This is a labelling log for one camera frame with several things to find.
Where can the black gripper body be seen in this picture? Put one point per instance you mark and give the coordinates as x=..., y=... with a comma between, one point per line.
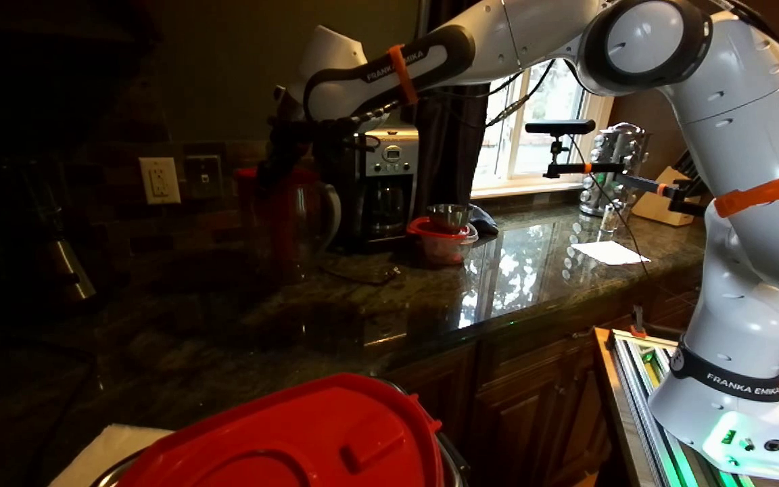
x=296, y=122

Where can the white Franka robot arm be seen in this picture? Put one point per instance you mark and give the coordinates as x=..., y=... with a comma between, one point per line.
x=732, y=91

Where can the round red lid with tab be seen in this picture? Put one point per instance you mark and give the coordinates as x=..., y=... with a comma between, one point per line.
x=289, y=442

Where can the silver black coffee maker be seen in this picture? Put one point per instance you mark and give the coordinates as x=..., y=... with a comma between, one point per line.
x=379, y=176

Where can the small white paper note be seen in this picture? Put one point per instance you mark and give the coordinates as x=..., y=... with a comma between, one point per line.
x=606, y=252

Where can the brown wooden base cabinet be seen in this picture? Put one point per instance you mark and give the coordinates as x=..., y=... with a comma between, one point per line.
x=533, y=416

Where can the wooden knife block with knives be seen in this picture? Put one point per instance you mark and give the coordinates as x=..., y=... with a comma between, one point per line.
x=669, y=208

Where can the robot mounting platform green light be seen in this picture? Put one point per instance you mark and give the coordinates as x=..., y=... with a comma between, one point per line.
x=661, y=424

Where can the dark wall switch plate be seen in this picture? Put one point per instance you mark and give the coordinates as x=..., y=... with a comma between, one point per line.
x=203, y=174

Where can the white wall outlet plate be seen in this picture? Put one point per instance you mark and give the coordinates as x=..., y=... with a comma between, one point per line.
x=161, y=179

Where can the white window frame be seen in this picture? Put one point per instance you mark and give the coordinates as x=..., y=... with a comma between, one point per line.
x=533, y=153

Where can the black bar camera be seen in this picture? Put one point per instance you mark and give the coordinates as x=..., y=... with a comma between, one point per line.
x=557, y=125

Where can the black camera stand orange joints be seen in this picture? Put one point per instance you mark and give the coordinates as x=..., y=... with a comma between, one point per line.
x=588, y=168

